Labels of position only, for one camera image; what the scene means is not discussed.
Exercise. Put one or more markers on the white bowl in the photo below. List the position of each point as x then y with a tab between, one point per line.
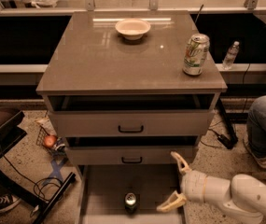
132	29

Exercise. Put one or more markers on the top grey drawer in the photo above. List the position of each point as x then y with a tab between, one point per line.
185	122

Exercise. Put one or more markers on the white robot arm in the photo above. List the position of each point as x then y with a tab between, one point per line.
242	198

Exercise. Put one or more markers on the black stand leg left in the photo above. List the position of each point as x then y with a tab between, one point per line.
71	178

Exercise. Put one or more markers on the person leg in jeans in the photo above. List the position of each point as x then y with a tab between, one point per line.
256	127

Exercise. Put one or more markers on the dark green can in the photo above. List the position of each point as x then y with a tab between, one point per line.
130	202

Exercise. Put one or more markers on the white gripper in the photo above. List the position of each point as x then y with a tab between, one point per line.
193	183

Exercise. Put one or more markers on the black stand leg right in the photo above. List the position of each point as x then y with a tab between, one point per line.
233	139

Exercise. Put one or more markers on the black white sneaker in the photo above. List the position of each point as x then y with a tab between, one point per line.
8	202

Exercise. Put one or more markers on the grey drawer cabinet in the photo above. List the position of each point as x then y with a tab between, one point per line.
95	69

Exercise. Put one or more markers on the black stand leg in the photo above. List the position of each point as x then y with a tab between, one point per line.
71	178
233	139

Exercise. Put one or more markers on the clear water bottle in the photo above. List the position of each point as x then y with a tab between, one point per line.
231	55

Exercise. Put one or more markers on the red apple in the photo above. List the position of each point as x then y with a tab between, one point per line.
49	141

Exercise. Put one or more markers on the wire basket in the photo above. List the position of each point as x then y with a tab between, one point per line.
57	150

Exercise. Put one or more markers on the white green soda can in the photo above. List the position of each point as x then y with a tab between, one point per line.
196	53

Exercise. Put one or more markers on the bottom open grey drawer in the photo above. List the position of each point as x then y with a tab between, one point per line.
105	186

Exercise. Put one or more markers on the middle grey drawer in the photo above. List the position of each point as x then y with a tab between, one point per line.
129	150

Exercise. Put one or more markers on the blue tape cross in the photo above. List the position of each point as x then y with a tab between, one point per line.
57	165

